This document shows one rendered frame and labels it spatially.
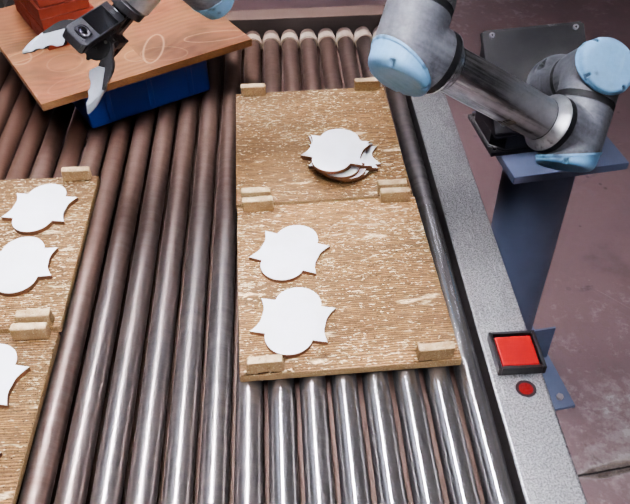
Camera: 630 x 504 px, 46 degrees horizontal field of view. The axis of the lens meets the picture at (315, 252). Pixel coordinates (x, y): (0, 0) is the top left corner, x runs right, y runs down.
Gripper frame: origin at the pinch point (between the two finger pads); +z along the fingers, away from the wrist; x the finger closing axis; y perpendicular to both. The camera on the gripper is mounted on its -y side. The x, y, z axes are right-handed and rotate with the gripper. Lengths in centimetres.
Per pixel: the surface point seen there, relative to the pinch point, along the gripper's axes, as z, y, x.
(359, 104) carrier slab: -33, 40, -45
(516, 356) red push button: -29, -26, -84
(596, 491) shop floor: -7, 38, -165
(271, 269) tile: -7, -11, -49
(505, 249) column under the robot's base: -34, 47, -98
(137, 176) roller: 8.3, 17.1, -21.0
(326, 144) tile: -25, 18, -44
